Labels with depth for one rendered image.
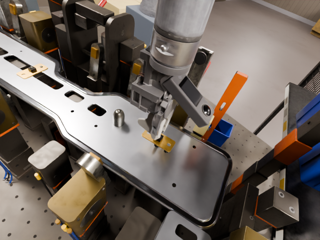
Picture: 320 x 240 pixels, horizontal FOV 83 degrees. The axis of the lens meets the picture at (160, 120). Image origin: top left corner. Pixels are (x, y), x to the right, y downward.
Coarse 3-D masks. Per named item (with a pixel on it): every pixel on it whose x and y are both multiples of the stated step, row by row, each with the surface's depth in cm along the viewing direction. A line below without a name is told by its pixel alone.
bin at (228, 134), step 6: (222, 120) 92; (210, 126) 98; (216, 126) 96; (222, 126) 94; (228, 126) 93; (216, 132) 87; (222, 132) 97; (228, 132) 93; (210, 138) 91; (216, 138) 89; (222, 138) 87; (228, 138) 85; (216, 144) 91; (222, 144) 90
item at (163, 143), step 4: (144, 132) 46; (144, 136) 45; (148, 136) 46; (160, 136) 46; (164, 136) 47; (152, 140) 45; (156, 140) 45; (160, 140) 45; (164, 140) 46; (168, 140) 46; (172, 140) 46; (156, 144) 44; (160, 144) 45; (164, 144) 45; (172, 144) 45; (164, 148) 44; (168, 148) 44
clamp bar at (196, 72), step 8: (200, 48) 43; (200, 56) 41; (208, 56) 43; (192, 64) 45; (200, 64) 42; (208, 64) 46; (192, 72) 47; (200, 72) 45; (192, 80) 49; (200, 80) 48
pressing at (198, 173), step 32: (0, 32) 68; (0, 64) 57; (32, 64) 60; (32, 96) 51; (64, 96) 53; (96, 96) 56; (64, 128) 46; (96, 128) 48; (128, 128) 50; (128, 160) 44; (160, 160) 45; (192, 160) 47; (224, 160) 49; (160, 192) 40; (192, 192) 42; (224, 192) 44
